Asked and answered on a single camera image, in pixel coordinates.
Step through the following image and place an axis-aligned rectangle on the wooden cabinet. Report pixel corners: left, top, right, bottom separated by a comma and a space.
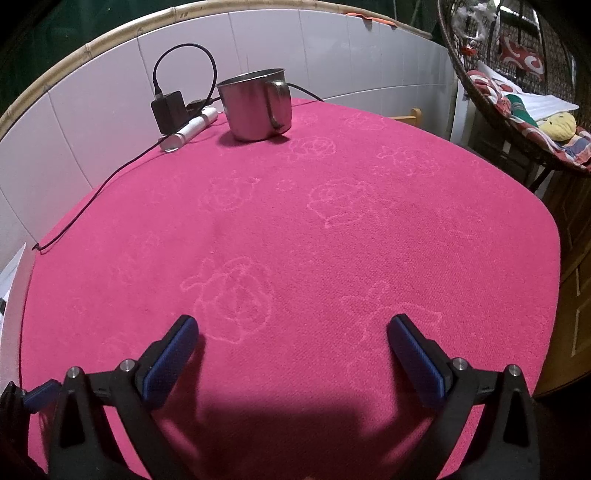
531, 171, 591, 398

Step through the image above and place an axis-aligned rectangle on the green cloth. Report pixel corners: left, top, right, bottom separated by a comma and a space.
503, 93, 539, 128

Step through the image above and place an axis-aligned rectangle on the red patterned seat cushion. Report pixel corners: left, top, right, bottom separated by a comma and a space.
465, 69, 591, 165

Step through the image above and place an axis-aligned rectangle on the red and white pillow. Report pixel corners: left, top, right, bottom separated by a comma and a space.
498, 36, 546, 82

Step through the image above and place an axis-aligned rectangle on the orange cloth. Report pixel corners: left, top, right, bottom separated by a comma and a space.
346, 11, 398, 27

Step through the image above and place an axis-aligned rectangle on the pink patterned towel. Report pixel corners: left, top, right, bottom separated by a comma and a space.
19, 98, 561, 480

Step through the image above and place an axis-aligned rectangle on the looped black cable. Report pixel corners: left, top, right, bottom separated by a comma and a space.
152, 43, 325, 116

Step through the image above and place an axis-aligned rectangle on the yellow plush toy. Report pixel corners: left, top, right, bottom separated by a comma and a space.
539, 112, 578, 142

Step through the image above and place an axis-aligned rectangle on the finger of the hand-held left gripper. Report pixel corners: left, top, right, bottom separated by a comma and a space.
1, 378, 63, 416

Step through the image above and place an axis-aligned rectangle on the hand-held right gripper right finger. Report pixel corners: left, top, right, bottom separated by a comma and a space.
387, 314, 541, 480

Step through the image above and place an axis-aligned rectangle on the wicker hanging chair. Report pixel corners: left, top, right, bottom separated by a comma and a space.
436, 0, 591, 175

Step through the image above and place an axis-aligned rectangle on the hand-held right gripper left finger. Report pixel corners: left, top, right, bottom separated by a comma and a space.
48, 315, 200, 480

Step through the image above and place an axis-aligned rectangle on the black charger block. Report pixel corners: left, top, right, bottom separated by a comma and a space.
151, 90, 186, 134

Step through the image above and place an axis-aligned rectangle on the stainless steel mug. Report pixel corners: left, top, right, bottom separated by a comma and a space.
215, 68, 293, 142

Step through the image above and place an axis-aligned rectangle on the wooden chair post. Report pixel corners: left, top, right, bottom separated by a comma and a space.
392, 107, 422, 128

